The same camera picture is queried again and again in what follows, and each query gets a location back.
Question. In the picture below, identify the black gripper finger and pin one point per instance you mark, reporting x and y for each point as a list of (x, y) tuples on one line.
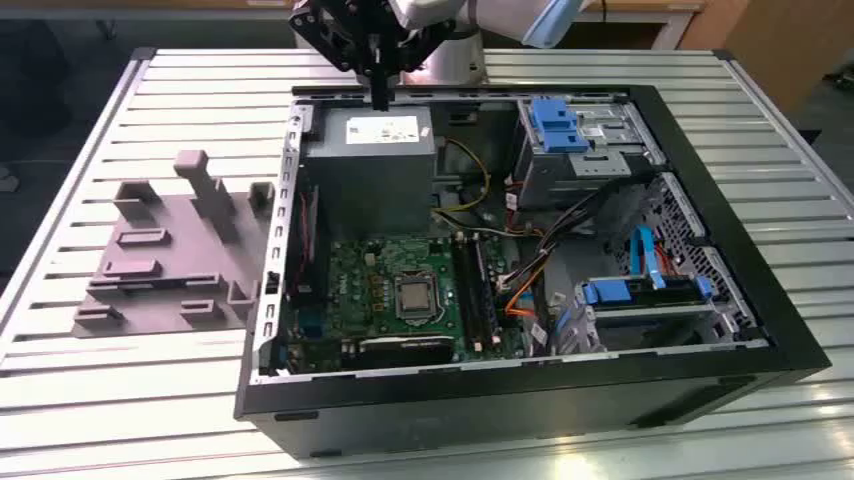
[(417, 50), (321, 35)]

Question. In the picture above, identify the dark RAM stick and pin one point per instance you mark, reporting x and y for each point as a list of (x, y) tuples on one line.
[(161, 285)]

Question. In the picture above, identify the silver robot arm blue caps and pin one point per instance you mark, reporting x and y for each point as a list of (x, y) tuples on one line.
[(457, 60)]

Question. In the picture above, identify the black RAM slot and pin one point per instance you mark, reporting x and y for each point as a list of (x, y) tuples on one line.
[(468, 290)]

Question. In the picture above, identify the blue plastic drive latch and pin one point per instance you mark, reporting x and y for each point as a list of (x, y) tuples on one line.
[(557, 125)]

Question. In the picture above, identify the grey power supply unit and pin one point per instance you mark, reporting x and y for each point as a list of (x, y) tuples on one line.
[(374, 180)]

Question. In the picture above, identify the metal drive cage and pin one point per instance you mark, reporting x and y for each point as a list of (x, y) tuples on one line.
[(601, 165)]

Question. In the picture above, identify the wooden desk white legs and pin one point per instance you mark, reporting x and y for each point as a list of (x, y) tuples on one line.
[(674, 30)]

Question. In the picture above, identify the green motherboard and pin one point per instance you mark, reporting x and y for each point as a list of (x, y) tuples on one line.
[(354, 260)]

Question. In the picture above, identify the grey purple parts rack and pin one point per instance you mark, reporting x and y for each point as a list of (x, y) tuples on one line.
[(167, 235)]

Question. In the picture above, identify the silver CPU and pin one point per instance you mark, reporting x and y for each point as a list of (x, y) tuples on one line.
[(417, 298)]

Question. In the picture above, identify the wooden cabinet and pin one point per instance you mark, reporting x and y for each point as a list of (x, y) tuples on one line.
[(768, 40)]

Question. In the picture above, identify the hard disk in blue carrier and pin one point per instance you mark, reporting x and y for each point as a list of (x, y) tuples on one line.
[(610, 292)]

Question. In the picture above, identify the blue board connector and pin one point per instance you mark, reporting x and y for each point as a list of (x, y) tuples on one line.
[(311, 325)]

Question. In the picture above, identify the black graphics card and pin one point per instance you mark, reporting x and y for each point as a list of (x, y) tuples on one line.
[(401, 352)]

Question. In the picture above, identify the blue video port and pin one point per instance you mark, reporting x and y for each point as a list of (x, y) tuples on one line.
[(281, 357)]

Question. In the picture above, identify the black open PC case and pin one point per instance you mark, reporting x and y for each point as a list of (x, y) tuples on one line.
[(534, 415)]

